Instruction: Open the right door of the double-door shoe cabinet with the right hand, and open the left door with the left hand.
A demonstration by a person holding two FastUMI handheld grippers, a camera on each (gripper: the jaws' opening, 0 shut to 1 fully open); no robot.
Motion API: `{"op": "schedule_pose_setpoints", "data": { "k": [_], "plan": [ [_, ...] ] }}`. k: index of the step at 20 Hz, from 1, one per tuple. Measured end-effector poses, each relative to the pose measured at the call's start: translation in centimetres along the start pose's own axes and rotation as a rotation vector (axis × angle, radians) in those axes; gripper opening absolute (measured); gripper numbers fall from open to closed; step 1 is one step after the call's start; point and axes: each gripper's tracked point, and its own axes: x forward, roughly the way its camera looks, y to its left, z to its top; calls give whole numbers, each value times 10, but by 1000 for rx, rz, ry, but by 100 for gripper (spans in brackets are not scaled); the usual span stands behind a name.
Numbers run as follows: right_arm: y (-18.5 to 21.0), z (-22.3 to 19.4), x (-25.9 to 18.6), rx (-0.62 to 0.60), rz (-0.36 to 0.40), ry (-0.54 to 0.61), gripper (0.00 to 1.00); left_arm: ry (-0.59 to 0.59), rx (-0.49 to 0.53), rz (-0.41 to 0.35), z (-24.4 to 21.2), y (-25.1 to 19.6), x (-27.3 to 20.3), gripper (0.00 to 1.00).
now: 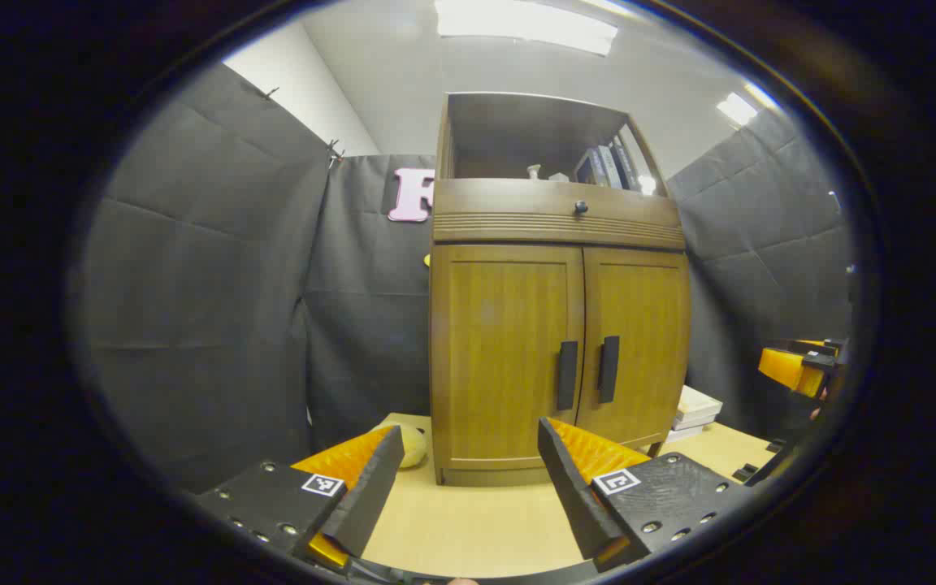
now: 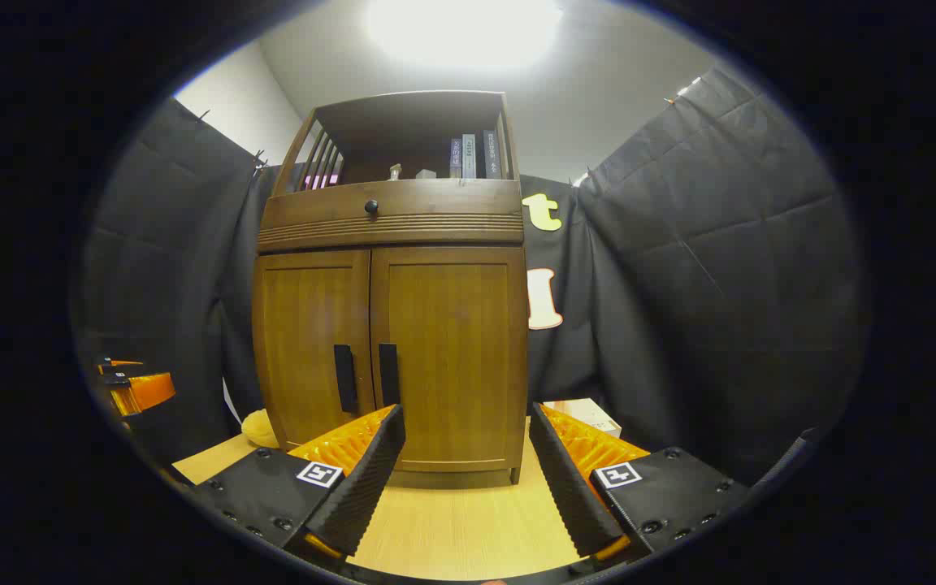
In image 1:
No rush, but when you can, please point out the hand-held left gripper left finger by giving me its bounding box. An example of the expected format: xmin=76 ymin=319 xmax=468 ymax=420
xmin=196 ymin=424 xmax=405 ymax=570

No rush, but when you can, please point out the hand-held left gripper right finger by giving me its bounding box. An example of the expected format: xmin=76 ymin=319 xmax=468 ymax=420
xmin=537 ymin=417 xmax=753 ymax=574

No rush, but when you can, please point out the black door handle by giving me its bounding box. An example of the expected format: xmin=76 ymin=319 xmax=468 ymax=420
xmin=596 ymin=335 xmax=621 ymax=405
xmin=557 ymin=341 xmax=579 ymax=411

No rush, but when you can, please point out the wooden cabinet door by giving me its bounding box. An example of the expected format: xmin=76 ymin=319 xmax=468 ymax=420
xmin=445 ymin=244 xmax=585 ymax=472
xmin=578 ymin=246 xmax=690 ymax=448

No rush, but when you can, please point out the wooden double-door shoe cabinet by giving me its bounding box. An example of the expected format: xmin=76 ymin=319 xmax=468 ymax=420
xmin=429 ymin=91 xmax=692 ymax=488

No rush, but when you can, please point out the wooden cabinet drawer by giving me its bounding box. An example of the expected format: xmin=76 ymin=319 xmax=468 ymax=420
xmin=433 ymin=179 xmax=684 ymax=249

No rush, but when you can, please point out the pale yellow round object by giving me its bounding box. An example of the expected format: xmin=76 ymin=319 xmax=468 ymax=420
xmin=379 ymin=422 xmax=428 ymax=470

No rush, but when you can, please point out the stack of white books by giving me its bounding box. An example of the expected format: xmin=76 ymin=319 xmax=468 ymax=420
xmin=667 ymin=384 xmax=723 ymax=444

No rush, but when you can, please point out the small ceiling light panel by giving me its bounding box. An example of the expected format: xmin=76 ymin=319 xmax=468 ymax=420
xmin=716 ymin=81 xmax=778 ymax=127

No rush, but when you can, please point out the light blue book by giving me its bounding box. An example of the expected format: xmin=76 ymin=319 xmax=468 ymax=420
xmin=596 ymin=145 xmax=623 ymax=189

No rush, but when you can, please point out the black backdrop cloth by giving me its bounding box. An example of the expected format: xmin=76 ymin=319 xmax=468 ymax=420
xmin=82 ymin=63 xmax=855 ymax=492

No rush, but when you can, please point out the dark blue book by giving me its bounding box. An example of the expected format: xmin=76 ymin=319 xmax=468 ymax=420
xmin=574 ymin=150 xmax=607 ymax=186

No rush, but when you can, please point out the large ceiling light panel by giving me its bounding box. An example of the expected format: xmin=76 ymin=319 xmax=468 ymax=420
xmin=435 ymin=0 xmax=619 ymax=56

